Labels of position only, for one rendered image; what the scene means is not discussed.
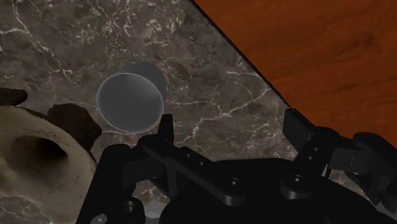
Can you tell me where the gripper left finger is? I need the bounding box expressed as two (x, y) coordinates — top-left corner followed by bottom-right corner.
(76, 113), (247, 224)

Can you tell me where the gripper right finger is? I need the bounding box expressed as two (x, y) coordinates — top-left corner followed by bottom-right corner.
(280, 108), (397, 216)

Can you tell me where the grey cup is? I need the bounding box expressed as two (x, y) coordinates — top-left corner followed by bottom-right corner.
(95, 62), (168, 134)

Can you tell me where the beige stone vase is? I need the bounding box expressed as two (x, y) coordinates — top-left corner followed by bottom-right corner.
(0, 105), (99, 224)

